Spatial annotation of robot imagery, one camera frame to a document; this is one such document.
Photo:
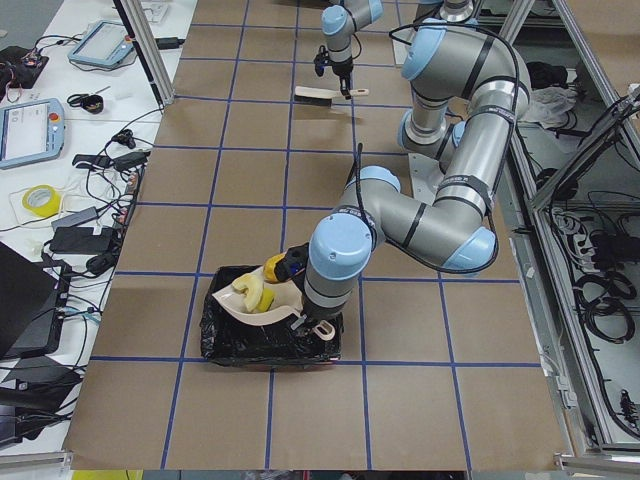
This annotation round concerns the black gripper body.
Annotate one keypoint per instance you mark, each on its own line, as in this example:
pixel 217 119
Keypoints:
pixel 315 314
pixel 343 69

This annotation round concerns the beige plastic dustpan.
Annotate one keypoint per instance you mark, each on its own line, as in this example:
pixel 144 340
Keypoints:
pixel 292 297

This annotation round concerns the beige hand brush black bristles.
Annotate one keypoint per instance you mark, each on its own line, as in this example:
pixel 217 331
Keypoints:
pixel 324 97

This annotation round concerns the bright yellow trash piece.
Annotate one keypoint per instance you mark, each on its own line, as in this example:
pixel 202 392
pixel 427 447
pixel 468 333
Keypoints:
pixel 266 300

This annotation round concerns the pale yellow curved trash piece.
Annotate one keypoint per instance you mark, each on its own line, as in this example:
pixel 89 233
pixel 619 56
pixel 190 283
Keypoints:
pixel 252 287

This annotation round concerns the orange yellow trash piece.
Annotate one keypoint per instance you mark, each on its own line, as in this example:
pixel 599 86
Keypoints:
pixel 275 270

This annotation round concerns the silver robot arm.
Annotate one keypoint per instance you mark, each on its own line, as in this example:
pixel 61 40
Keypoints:
pixel 343 19
pixel 469 90

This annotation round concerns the bin with black bag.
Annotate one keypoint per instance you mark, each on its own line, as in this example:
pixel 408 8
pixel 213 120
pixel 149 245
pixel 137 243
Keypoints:
pixel 226 341

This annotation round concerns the white crumpled cloth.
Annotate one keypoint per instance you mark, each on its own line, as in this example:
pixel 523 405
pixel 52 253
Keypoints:
pixel 549 106

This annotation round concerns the far blue teach pendant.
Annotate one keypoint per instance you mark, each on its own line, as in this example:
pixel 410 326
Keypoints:
pixel 105 46

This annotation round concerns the blue teach pendant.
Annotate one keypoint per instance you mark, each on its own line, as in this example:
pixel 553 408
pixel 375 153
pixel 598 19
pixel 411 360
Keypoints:
pixel 31 132
pixel 105 46

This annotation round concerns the black power adapter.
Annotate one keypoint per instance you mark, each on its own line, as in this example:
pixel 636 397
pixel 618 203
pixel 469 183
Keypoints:
pixel 81 240

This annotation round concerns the black laptop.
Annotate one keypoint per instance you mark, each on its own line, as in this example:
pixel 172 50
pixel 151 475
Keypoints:
pixel 33 298

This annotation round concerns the yellow tape roll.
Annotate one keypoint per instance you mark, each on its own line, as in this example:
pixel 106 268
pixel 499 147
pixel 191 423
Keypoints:
pixel 42 200

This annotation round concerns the near blue teach pendant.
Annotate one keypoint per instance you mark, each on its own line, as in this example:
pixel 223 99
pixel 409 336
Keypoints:
pixel 31 132

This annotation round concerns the black electronics board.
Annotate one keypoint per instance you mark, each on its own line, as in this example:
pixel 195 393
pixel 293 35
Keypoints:
pixel 21 67

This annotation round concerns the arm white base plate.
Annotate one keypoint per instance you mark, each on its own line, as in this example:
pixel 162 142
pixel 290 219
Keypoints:
pixel 425 175
pixel 401 43

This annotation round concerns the aluminium frame post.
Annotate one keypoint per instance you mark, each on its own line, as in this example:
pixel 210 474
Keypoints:
pixel 136 24

